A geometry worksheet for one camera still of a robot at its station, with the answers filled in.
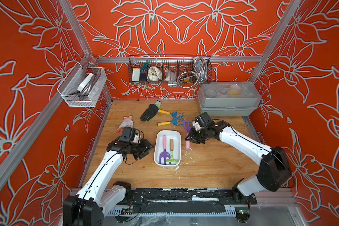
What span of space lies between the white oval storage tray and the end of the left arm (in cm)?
11

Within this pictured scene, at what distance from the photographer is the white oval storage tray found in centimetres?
85

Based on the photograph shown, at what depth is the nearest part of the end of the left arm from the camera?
56 centimetres
